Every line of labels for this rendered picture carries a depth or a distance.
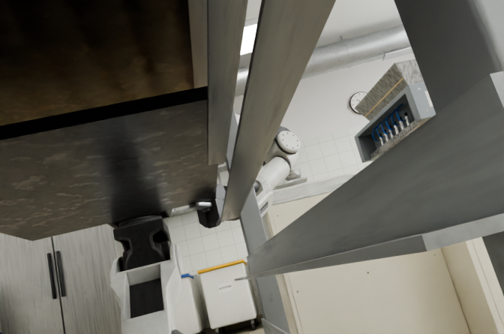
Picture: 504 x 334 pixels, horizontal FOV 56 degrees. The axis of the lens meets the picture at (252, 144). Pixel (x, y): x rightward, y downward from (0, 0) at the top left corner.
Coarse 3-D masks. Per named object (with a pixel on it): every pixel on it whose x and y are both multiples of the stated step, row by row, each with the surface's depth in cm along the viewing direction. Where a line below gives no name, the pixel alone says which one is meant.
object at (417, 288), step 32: (288, 224) 195; (416, 256) 197; (288, 288) 187; (320, 288) 189; (352, 288) 190; (384, 288) 192; (416, 288) 193; (448, 288) 195; (288, 320) 197; (320, 320) 185; (352, 320) 187; (384, 320) 188; (416, 320) 189; (448, 320) 191
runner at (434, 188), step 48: (480, 96) 10; (432, 144) 12; (480, 144) 10; (336, 192) 21; (384, 192) 16; (432, 192) 13; (480, 192) 11; (288, 240) 35; (336, 240) 23; (384, 240) 17; (432, 240) 8
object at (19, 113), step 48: (0, 0) 40; (48, 0) 42; (96, 0) 43; (144, 0) 45; (0, 48) 47; (48, 48) 49; (96, 48) 51; (144, 48) 53; (0, 96) 56; (48, 96) 59; (96, 96) 62; (144, 96) 66
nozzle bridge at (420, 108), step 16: (400, 96) 207; (416, 96) 198; (384, 112) 225; (400, 112) 227; (416, 112) 197; (432, 112) 196; (368, 128) 248; (384, 128) 247; (400, 128) 230; (416, 128) 210; (368, 144) 262; (384, 144) 240; (368, 160) 259
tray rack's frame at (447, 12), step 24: (408, 0) 12; (432, 0) 11; (456, 0) 11; (480, 0) 10; (408, 24) 13; (432, 24) 12; (456, 24) 11; (480, 24) 10; (432, 48) 12; (456, 48) 11; (480, 48) 10; (432, 72) 12; (456, 72) 11; (480, 72) 10; (432, 96) 12; (456, 96) 11
